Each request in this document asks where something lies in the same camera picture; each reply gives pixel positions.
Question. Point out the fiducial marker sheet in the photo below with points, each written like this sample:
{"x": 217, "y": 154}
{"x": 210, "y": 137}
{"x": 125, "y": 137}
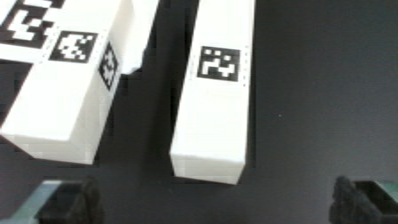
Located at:
{"x": 27, "y": 21}

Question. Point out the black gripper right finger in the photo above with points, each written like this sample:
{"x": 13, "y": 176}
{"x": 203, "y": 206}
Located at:
{"x": 365, "y": 202}

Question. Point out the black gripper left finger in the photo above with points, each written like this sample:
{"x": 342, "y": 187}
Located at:
{"x": 63, "y": 203}

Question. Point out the white desk leg middle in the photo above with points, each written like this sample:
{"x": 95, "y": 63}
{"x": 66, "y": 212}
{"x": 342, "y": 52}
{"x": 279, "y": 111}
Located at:
{"x": 91, "y": 53}

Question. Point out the white desk leg with tag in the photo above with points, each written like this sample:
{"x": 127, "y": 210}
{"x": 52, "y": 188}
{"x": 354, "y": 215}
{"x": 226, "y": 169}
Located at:
{"x": 208, "y": 147}

